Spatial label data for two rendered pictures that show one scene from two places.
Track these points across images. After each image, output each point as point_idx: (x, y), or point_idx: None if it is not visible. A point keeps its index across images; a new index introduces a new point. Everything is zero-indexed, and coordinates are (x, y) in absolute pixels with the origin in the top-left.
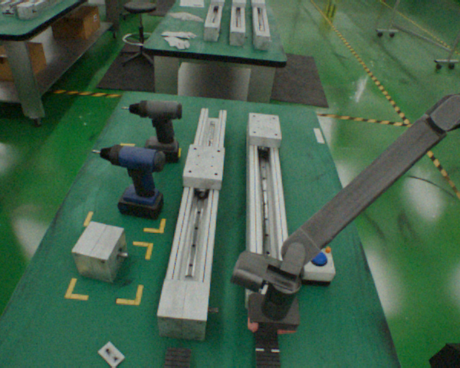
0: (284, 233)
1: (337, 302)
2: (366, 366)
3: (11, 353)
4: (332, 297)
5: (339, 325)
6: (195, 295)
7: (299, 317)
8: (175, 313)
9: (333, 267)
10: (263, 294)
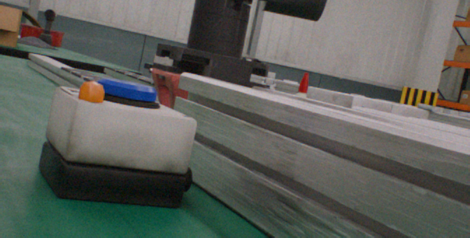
0: (285, 98)
1: (5, 152)
2: None
3: None
4: (25, 158)
5: (8, 138)
6: (355, 96)
7: (161, 43)
8: (356, 96)
9: (65, 87)
10: (246, 60)
